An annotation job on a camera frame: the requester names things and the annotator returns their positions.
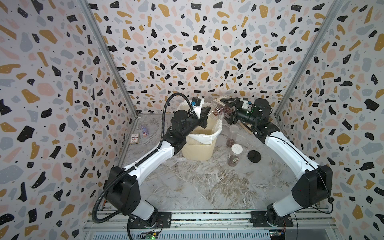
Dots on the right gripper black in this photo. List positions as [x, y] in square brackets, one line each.
[233, 119]

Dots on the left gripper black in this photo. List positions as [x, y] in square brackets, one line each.
[203, 118]

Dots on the black jar lid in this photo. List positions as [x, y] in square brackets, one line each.
[254, 156]

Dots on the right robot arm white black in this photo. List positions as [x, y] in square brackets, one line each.
[314, 182]

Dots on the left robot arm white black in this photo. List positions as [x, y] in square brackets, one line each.
[122, 189]

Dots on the white lid tea jar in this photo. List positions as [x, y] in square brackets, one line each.
[236, 151]

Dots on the wooden chessboard box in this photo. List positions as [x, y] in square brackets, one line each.
[246, 127]

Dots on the cream ribbed trash bin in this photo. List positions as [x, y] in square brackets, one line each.
[198, 152]

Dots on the small card box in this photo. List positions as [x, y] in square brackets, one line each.
[134, 139]

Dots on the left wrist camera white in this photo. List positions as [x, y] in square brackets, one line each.
[197, 105]

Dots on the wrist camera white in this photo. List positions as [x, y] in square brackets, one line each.
[247, 104]
[197, 105]

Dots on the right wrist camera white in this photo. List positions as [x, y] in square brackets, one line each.
[247, 104]

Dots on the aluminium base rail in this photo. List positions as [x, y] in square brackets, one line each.
[217, 225]

